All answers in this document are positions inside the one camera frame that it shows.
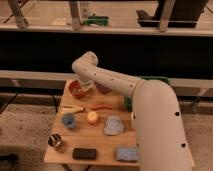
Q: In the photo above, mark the metal can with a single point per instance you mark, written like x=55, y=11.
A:
x=55, y=141

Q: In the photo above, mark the wooden table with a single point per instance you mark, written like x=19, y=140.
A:
x=85, y=135

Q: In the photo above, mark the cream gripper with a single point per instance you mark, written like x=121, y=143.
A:
x=87, y=85

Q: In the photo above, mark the purple bowl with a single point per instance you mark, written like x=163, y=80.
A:
x=102, y=89

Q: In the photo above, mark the black rectangular block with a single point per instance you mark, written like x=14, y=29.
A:
x=82, y=153

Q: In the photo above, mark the green object on shelf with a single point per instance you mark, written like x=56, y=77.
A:
x=97, y=20

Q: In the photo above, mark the red bowl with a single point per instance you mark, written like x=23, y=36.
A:
x=76, y=89

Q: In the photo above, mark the blue sponge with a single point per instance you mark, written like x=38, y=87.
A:
x=126, y=154

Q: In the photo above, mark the green plastic tray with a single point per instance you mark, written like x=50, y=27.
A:
x=128, y=101

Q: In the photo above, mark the dark machine on shelf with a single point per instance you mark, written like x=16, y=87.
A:
x=185, y=14

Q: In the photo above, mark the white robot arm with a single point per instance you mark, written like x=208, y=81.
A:
x=160, y=136

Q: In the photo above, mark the yellow apple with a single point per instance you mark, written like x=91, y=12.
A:
x=92, y=117

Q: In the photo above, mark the blue cup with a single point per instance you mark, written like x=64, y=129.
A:
x=69, y=120

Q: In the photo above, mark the light blue crumpled cloth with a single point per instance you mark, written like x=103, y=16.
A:
x=113, y=126

